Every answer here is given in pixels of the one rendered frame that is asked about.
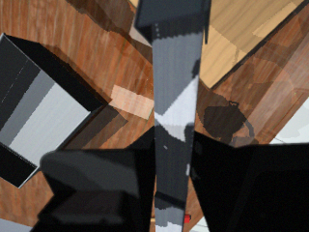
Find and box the light wooden board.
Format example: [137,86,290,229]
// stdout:
[200,0,305,88]

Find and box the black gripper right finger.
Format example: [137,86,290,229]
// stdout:
[190,130,309,232]

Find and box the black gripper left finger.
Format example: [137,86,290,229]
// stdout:
[40,126,156,232]

